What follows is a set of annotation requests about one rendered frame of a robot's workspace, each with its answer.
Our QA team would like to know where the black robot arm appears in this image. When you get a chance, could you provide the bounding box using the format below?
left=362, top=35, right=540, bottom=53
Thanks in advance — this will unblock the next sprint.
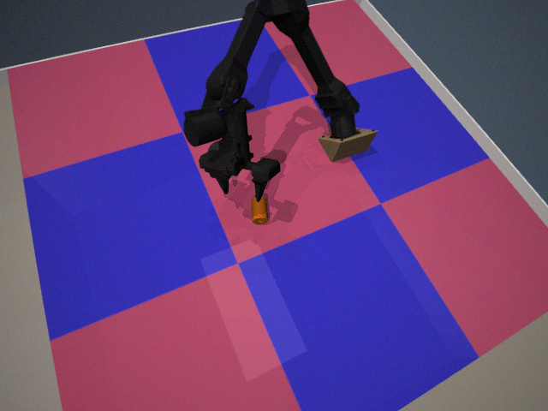
left=183, top=0, right=360, bottom=181

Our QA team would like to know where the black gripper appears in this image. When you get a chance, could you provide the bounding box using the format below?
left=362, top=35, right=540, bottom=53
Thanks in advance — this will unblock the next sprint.
left=199, top=133, right=281, bottom=202

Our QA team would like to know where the orange tapered knob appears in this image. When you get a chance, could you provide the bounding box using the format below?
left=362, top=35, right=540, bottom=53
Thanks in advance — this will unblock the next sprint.
left=252, top=197, right=268, bottom=224

